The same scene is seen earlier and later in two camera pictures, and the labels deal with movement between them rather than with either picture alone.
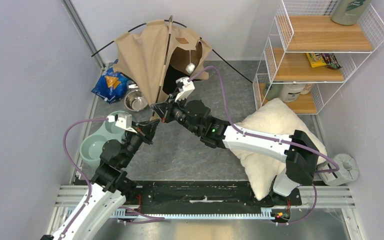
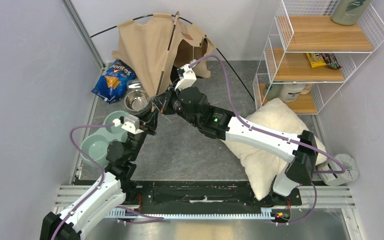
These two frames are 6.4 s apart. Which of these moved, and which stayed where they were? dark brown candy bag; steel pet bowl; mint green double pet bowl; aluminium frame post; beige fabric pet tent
Moved: beige fabric pet tent
Stayed: dark brown candy bag; aluminium frame post; steel pet bowl; mint green double pet bowl
